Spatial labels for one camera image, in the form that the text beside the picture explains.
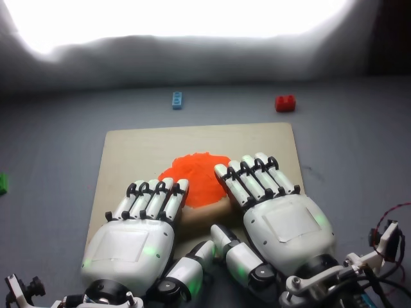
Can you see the blue toy brick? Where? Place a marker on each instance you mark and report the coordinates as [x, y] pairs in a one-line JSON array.
[[178, 101]]

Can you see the white backdrop sheet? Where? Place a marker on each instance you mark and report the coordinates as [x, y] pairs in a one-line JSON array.
[[192, 19]]

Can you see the red toy brick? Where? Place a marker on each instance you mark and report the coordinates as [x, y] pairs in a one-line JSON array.
[[285, 104]]

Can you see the orange play dough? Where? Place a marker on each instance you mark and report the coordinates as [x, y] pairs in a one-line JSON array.
[[199, 183]]

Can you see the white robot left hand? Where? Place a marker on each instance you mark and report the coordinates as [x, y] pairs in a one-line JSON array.
[[122, 247]]

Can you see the green toy brick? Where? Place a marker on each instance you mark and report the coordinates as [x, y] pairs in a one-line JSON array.
[[3, 184]]

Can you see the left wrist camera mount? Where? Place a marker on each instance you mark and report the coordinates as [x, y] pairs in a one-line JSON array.
[[16, 288]]

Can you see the light wooden board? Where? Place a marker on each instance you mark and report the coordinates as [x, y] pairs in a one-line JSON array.
[[135, 150]]

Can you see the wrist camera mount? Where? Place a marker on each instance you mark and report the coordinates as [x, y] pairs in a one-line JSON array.
[[388, 237], [16, 288]]

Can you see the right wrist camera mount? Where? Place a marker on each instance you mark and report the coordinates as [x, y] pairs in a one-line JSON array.
[[388, 237]]

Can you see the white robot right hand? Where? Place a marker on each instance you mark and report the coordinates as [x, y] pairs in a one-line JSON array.
[[289, 227]]

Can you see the wooden rolling pin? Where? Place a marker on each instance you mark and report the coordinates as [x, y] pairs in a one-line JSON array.
[[205, 215]]

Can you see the grey table cloth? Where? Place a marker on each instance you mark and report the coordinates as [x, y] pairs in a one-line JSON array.
[[48, 128]]

